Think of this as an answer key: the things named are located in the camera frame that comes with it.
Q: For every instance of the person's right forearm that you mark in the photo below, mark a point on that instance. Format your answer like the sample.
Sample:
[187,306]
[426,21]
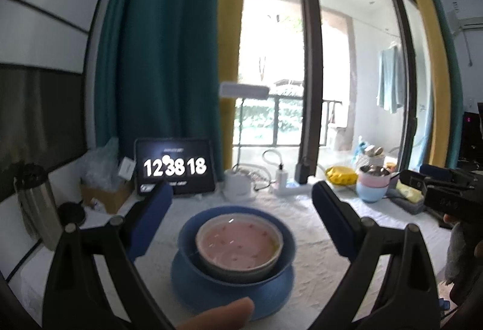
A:
[458,254]

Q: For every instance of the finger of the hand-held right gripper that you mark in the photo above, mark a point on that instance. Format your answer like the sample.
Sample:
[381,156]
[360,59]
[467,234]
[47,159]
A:
[415,183]
[441,173]

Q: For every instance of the white power strip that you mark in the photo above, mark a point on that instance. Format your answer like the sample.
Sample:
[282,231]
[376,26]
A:
[292,189]

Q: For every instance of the white air conditioner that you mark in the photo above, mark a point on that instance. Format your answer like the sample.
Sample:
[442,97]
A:
[468,22]

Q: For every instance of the black tablet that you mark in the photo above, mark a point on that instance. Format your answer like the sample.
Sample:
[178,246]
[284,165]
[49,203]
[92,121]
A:
[175,167]

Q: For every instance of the pink steel-lined bowl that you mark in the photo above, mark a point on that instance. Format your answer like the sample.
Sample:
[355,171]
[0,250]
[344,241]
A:
[373,175]

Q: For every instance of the small white box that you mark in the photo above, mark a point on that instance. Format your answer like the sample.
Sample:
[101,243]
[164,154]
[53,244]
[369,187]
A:
[127,169]

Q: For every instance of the large blue plate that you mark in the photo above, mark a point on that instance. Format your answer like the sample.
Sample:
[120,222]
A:
[196,288]

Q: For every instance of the brown cardboard box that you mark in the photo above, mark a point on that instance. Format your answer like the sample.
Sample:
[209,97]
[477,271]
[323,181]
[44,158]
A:
[105,198]

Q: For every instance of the balcony railing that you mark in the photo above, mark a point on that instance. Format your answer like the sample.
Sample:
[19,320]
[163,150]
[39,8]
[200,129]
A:
[275,118]

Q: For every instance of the person's right hand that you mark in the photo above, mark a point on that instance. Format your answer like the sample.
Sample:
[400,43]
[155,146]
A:
[451,219]

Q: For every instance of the pale blue bowl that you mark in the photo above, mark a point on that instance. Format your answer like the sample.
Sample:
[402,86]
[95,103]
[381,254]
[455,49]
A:
[371,194]

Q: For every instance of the black charger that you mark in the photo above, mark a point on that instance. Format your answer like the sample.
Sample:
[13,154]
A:
[303,171]

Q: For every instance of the white plastic basket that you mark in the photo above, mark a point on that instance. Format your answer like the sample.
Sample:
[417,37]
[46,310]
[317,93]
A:
[371,158]

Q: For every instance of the cream bowl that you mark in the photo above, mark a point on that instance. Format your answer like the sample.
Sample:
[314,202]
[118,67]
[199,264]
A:
[234,273]

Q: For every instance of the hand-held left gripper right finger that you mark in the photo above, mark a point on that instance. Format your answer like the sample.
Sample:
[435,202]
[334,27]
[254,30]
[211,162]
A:
[336,218]

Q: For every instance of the hanging pale towel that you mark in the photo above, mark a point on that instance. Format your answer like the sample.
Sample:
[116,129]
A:
[390,81]

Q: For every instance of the dark door frame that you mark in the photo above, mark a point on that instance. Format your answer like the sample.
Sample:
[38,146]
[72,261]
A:
[307,50]

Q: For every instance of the pink speckled bowl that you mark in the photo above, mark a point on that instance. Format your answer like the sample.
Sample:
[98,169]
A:
[237,243]

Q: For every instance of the yellow curtain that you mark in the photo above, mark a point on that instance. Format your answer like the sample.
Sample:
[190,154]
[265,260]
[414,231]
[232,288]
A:
[231,32]
[430,50]

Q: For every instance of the black round pad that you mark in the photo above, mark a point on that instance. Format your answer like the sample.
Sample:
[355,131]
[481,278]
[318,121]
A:
[71,215]

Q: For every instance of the person's left hand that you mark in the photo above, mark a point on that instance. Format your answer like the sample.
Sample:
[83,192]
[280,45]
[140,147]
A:
[226,315]

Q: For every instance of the teal curtain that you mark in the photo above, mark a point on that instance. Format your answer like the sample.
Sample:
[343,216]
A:
[158,50]
[451,88]

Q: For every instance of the yellow tissue pack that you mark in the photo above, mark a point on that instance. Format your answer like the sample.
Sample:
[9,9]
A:
[409,192]

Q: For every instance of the blue packet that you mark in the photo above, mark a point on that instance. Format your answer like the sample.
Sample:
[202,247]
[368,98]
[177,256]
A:
[360,148]

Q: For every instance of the clear plastic bag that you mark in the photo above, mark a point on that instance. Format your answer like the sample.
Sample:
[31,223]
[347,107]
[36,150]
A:
[100,160]

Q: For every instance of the steel thermos flask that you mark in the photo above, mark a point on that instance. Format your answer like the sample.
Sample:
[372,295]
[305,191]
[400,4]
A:
[37,205]

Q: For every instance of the white desk lamp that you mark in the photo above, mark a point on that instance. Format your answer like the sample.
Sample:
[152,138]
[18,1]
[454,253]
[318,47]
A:
[245,90]

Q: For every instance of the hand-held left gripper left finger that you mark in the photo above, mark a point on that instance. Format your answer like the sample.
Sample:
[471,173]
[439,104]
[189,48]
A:
[151,218]

